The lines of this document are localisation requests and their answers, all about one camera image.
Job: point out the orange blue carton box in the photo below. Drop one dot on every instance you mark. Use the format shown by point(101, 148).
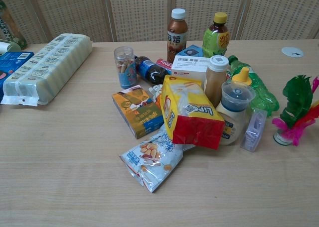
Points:
point(134, 112)

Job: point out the long white biscuit package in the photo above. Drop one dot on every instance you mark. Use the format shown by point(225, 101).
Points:
point(53, 62)

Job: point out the brown milk tea bottle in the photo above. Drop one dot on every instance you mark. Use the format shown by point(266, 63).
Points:
point(177, 35)

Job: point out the yellow red Lipo rusk bag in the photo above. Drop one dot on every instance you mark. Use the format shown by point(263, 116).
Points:
point(189, 107)

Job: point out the white cartoon snack bag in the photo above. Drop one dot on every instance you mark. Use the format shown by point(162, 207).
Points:
point(156, 93)

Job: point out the small Pepsi cola bottle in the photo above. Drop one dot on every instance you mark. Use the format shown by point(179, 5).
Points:
point(147, 69)

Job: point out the colourful feather shuttlecock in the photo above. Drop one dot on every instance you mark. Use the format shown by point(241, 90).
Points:
point(297, 97)

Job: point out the white bottle clear cap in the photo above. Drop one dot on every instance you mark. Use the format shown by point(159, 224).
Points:
point(236, 100)

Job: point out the green tea bottle yellow cap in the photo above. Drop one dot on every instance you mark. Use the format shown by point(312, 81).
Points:
point(216, 41)

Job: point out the light blue device box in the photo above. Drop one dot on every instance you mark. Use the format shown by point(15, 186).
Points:
point(190, 52)

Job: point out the white round table grommet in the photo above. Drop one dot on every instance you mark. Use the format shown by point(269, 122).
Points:
point(292, 51)

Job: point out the clear pack purple item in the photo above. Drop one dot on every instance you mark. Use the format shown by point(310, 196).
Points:
point(254, 130)

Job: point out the white blue peanut bag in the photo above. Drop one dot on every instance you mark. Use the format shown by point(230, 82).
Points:
point(149, 159)

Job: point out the pink snack packet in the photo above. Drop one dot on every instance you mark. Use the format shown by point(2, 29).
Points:
point(164, 64)

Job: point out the wicker folding screen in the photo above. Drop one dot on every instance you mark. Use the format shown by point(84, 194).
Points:
point(139, 13)

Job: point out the amber juice bottle white cap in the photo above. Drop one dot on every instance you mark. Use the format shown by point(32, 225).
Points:
point(215, 82)

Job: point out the white barcode box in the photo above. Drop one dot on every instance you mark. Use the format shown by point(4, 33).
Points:
point(190, 67)

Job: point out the crushed green Sprite bottle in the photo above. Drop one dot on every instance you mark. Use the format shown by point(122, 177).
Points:
point(261, 92)

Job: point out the green lint roller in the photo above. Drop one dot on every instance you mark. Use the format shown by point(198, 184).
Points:
point(6, 46)

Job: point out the blue Oreo cookie box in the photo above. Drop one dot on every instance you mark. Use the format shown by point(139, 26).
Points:
point(15, 60)

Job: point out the green tea bottle white cap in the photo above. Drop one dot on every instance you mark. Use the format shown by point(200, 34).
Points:
point(11, 25)

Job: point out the brown bottle yellow nozzle cap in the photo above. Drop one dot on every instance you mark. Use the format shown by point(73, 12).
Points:
point(243, 75)

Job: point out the clear snack jar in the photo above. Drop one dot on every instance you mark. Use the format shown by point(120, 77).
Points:
point(125, 67)

